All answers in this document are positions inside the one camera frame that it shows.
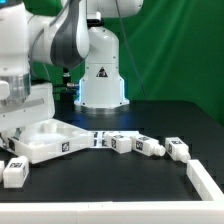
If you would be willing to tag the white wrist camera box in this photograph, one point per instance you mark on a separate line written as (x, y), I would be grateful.
(4, 90)

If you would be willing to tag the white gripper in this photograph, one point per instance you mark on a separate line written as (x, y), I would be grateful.
(39, 106)

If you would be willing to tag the white marker tag sheet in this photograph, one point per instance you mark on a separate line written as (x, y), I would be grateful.
(99, 141)

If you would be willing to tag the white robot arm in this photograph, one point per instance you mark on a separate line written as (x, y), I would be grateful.
(62, 41)

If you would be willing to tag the grey camera on stand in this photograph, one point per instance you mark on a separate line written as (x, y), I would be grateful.
(93, 18)

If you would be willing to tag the black camera stand pole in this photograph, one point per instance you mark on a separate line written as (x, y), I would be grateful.
(70, 88)

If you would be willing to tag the white square table top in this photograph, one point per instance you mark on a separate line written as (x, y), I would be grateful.
(48, 139)

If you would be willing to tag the white L-shaped wall fixture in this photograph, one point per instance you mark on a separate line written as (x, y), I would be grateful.
(208, 210)

